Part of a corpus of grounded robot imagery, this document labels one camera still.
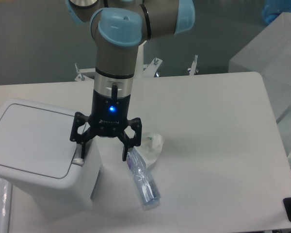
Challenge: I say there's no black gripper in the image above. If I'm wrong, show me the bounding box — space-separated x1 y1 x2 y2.
70 91 142 161

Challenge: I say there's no white push-lid trash can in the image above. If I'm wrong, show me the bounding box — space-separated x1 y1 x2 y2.
0 99 102 210

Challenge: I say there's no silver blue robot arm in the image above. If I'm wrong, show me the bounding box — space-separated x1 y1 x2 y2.
66 0 195 159

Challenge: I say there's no crumpled white tissue wrapper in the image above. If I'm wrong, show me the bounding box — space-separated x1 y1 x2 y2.
136 132 165 169

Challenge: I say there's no crushed clear plastic bottle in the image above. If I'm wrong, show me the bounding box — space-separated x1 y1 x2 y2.
126 148 161 209

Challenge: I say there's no silver clamp bolt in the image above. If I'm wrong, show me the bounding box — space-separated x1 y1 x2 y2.
187 54 199 76

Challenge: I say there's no blue water jug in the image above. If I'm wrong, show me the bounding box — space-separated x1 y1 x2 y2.
261 0 291 25

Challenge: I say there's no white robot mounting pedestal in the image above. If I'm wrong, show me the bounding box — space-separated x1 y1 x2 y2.
134 43 144 79

